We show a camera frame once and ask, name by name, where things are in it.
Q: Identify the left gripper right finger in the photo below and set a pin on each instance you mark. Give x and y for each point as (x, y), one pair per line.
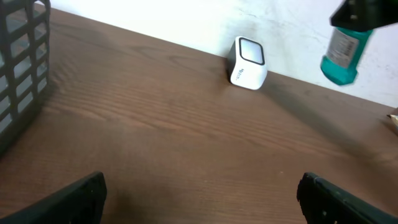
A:
(323, 202)

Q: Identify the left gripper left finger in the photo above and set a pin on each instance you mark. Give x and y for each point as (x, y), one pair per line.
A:
(80, 202)

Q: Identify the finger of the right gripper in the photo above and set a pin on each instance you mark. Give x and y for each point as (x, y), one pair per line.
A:
(364, 15)

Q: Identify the blue Listerine mouthwash bottle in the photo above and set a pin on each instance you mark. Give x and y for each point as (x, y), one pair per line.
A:
(344, 52)

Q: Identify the yellow snack chip bag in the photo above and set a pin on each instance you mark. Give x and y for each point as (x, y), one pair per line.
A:
(394, 121)

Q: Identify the white barcode scanner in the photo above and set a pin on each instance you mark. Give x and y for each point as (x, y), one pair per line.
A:
(246, 63)

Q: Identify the grey plastic basket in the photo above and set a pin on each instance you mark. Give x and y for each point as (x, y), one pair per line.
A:
(25, 38)

